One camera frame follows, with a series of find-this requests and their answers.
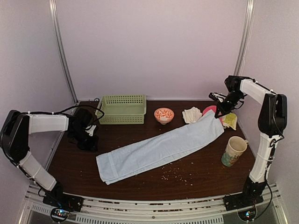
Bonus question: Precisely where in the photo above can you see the white folded towel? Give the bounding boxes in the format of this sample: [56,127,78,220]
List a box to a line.
[182,107,203,124]

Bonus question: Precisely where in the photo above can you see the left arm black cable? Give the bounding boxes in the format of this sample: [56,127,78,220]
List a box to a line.
[52,105,105,126]

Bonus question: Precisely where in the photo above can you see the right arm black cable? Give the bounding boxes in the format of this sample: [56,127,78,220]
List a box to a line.
[265,136,285,178]

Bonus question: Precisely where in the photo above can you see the front aluminium rail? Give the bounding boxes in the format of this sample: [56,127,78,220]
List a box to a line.
[23,183,281,224]

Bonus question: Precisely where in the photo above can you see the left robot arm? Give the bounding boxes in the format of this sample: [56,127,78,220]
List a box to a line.
[0,108,99,207]

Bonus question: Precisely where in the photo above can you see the light blue towel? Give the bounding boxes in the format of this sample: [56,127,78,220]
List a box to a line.
[96,110,224,185]

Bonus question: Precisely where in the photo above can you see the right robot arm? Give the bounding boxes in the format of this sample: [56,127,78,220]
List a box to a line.
[209,76,287,206]

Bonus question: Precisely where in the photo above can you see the left aluminium frame post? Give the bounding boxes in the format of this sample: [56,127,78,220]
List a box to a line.
[49,0,78,104]

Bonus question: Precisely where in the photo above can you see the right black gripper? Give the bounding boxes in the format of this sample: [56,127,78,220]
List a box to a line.
[215,91,244,118]

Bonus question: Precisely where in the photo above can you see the green plastic basket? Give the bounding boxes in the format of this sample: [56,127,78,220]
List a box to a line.
[95,95,147,125]

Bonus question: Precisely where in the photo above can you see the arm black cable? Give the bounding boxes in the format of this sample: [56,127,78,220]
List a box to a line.
[52,105,105,126]
[265,136,285,178]

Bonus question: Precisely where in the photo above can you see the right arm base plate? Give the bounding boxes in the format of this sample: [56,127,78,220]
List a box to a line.
[223,193,263,211]

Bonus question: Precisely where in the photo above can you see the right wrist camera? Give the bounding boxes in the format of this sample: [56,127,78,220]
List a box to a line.
[209,92,226,102]

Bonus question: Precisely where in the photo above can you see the pink towel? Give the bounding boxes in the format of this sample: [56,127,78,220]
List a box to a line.
[202,105,217,115]

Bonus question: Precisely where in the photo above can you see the red patterned white bowl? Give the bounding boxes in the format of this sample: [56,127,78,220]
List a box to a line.
[154,108,175,125]

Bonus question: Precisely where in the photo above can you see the yellow patterned cloth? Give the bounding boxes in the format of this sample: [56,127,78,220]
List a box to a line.
[220,112,237,131]

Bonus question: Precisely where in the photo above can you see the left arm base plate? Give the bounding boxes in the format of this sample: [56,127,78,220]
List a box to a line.
[43,194,84,212]

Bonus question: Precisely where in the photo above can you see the cream floral mug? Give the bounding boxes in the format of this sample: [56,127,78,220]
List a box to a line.
[221,136,249,167]

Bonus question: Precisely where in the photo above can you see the right aluminium frame post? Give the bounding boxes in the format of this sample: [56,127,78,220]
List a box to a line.
[233,0,255,76]

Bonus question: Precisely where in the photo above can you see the aluminium frame post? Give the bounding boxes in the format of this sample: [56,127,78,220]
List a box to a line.
[233,0,255,76]
[49,0,78,104]

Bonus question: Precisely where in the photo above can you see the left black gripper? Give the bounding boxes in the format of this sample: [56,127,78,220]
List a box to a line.
[69,128,99,152]

